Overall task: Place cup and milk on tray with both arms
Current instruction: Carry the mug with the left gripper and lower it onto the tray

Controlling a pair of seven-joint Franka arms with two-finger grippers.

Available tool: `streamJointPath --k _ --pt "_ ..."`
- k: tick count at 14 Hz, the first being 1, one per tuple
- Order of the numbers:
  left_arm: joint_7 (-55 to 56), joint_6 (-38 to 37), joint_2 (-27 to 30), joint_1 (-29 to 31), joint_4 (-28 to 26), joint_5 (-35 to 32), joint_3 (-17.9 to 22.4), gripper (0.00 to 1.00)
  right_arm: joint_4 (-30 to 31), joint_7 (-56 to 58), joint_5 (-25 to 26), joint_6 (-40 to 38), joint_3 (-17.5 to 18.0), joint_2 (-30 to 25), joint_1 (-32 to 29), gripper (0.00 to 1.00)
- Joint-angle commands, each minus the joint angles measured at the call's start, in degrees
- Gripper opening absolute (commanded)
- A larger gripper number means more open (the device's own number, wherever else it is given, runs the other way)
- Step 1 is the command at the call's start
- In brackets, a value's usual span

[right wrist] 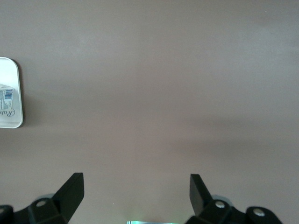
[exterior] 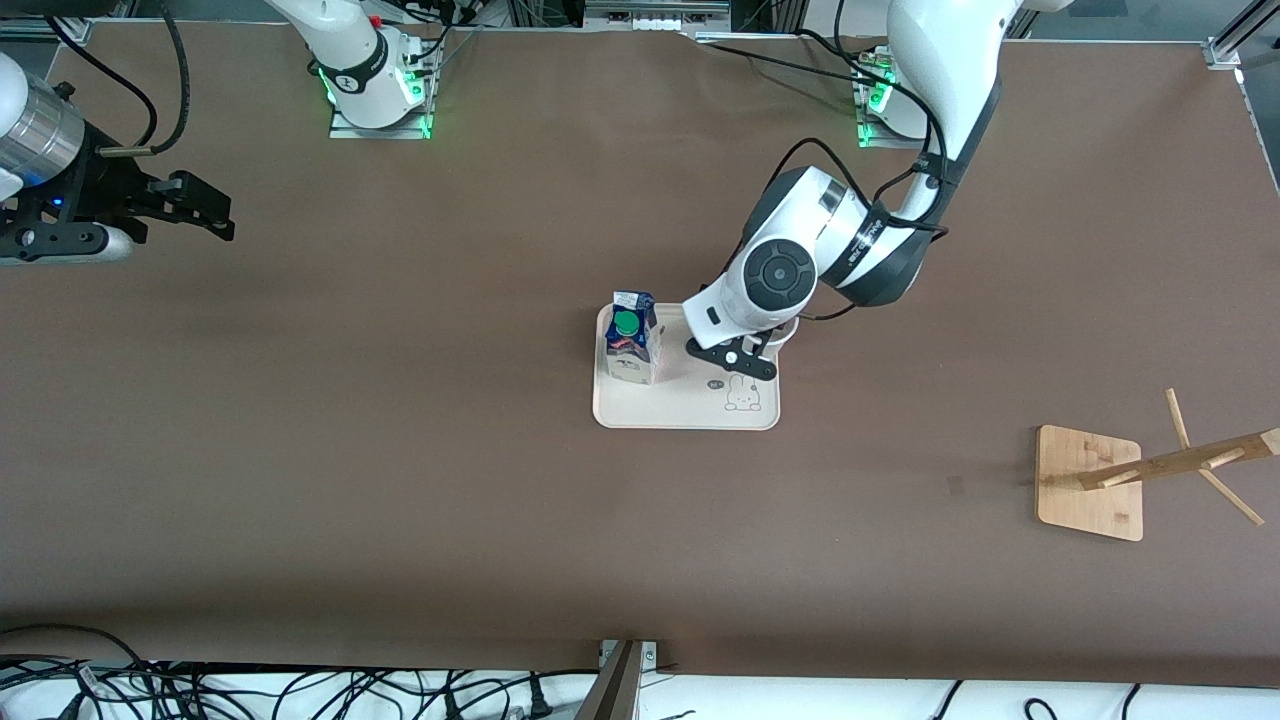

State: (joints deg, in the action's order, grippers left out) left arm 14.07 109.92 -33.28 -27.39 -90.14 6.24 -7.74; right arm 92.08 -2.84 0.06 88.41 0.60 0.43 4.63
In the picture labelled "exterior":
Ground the blue white milk carton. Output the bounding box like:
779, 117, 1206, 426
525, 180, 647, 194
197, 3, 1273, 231
603, 290, 668, 386

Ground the cream rabbit print tray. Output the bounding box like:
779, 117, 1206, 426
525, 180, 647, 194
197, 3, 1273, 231
593, 303, 780, 431

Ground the white power strip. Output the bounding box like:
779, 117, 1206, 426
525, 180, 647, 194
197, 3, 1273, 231
585, 0, 731, 37

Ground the wooden mug tree stand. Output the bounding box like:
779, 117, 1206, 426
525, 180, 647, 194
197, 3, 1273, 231
1035, 388, 1280, 543

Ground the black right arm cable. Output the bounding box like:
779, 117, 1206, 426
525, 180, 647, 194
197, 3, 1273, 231
45, 0, 191, 158

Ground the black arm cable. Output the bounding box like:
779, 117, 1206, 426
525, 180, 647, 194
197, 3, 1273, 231
765, 85, 951, 321
45, 0, 191, 158

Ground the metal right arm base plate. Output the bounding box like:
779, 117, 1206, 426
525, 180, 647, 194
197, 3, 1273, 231
328, 45, 434, 141

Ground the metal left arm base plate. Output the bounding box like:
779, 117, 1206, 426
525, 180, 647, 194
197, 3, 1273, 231
855, 50, 963, 151

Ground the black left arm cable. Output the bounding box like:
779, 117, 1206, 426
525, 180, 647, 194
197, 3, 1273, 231
765, 85, 951, 321

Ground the black cable on table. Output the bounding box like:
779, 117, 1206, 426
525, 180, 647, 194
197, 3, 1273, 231
695, 30, 883, 91

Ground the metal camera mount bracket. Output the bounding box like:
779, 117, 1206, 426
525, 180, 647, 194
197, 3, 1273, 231
575, 638, 661, 720

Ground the thick black looped cable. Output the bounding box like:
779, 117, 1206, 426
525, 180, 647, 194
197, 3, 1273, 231
0, 624, 153, 720

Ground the aluminium frame profile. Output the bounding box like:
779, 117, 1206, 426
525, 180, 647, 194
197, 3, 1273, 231
1205, 0, 1280, 71

